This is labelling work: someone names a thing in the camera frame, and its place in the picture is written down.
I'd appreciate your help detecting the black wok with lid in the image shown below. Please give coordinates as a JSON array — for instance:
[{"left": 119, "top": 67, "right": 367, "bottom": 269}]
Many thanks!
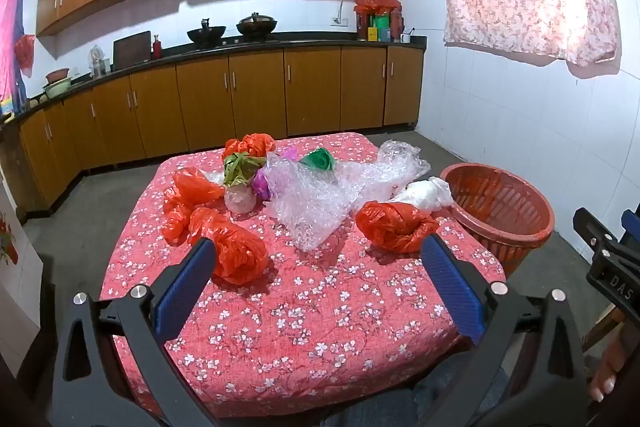
[{"left": 236, "top": 13, "right": 278, "bottom": 40}]

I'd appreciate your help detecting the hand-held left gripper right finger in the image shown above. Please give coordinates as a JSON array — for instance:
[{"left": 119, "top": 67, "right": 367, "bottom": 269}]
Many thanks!
[{"left": 420, "top": 234, "right": 588, "bottom": 427}]

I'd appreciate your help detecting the glass jar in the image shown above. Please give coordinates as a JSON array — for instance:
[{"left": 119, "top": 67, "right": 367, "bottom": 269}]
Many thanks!
[{"left": 89, "top": 45, "right": 112, "bottom": 78}]

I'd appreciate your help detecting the gas stove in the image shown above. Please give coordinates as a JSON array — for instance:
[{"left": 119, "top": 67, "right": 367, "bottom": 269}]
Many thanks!
[{"left": 220, "top": 34, "right": 281, "bottom": 46}]

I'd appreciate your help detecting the purple plastic bag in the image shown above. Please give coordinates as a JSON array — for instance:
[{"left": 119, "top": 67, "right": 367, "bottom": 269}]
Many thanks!
[{"left": 251, "top": 169, "right": 274, "bottom": 201}]

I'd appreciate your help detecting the red floral tablecloth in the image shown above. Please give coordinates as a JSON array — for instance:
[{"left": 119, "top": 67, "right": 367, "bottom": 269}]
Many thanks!
[{"left": 99, "top": 132, "right": 507, "bottom": 419}]

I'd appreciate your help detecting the person's right hand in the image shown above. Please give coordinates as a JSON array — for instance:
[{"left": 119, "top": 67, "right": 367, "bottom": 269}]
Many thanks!
[{"left": 589, "top": 324, "right": 640, "bottom": 404}]

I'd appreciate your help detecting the red bag covering jars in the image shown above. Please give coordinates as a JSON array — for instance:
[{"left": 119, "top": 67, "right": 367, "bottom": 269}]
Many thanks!
[{"left": 353, "top": 0, "right": 402, "bottom": 16}]

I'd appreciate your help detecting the wooden plank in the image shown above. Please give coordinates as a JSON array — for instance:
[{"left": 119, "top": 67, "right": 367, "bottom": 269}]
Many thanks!
[{"left": 581, "top": 306, "right": 627, "bottom": 354}]

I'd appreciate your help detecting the wooden base cabinet run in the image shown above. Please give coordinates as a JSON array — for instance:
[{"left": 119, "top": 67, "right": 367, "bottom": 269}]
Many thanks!
[{"left": 17, "top": 44, "right": 426, "bottom": 208}]

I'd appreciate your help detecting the person's blue jeans leg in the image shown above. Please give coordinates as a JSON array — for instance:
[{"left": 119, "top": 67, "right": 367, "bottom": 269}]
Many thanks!
[{"left": 320, "top": 369, "right": 508, "bottom": 427}]

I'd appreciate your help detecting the shiny dark green plastic bag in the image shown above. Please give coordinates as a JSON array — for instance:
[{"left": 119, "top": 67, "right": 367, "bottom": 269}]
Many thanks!
[{"left": 299, "top": 148, "right": 336, "bottom": 172}]

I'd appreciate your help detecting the red plastic basket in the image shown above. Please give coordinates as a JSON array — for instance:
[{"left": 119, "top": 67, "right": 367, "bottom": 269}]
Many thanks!
[{"left": 440, "top": 163, "right": 556, "bottom": 279}]

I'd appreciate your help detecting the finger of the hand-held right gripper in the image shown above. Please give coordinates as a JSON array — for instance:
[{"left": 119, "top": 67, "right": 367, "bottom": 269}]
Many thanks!
[
  {"left": 573, "top": 207, "right": 624, "bottom": 268},
  {"left": 621, "top": 206, "right": 640, "bottom": 242}
]

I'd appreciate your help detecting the clear plastic bag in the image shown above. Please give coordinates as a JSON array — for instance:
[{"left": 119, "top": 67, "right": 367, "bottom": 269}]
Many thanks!
[
  {"left": 224, "top": 184, "right": 257, "bottom": 214},
  {"left": 262, "top": 139, "right": 432, "bottom": 253}
]

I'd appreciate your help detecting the dark brown cutting board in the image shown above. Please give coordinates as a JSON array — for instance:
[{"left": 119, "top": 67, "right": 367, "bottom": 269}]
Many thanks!
[{"left": 112, "top": 31, "right": 152, "bottom": 70}]

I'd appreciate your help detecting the olive green plastic bag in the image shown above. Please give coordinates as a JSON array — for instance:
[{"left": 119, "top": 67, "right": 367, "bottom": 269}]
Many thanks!
[{"left": 223, "top": 151, "right": 269, "bottom": 188}]

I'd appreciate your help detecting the white plastic bag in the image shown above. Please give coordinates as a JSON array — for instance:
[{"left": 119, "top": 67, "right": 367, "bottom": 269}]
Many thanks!
[{"left": 389, "top": 177, "right": 454, "bottom": 214}]

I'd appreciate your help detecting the red hanging plastic bag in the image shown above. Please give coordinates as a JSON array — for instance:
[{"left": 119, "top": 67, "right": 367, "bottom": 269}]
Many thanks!
[{"left": 14, "top": 34, "right": 37, "bottom": 78}]

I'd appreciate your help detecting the black kitchen countertop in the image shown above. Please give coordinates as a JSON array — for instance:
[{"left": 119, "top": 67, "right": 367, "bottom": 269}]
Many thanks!
[{"left": 0, "top": 34, "right": 427, "bottom": 125}]

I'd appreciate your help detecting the pink wall hanging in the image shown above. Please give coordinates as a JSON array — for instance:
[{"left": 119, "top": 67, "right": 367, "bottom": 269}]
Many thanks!
[{"left": 0, "top": 0, "right": 27, "bottom": 115}]

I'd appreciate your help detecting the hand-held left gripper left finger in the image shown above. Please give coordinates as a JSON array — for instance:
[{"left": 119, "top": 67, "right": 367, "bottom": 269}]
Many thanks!
[{"left": 50, "top": 237, "right": 221, "bottom": 427}]

